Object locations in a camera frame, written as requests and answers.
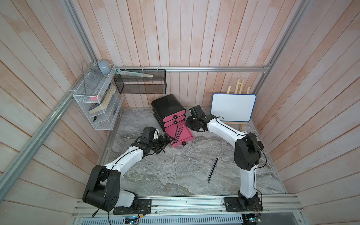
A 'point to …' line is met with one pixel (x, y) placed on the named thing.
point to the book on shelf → (104, 101)
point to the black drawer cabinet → (165, 106)
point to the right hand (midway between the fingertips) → (184, 123)
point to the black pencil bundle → (213, 169)
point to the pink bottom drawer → (185, 137)
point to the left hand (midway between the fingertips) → (170, 144)
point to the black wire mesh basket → (133, 84)
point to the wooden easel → (241, 123)
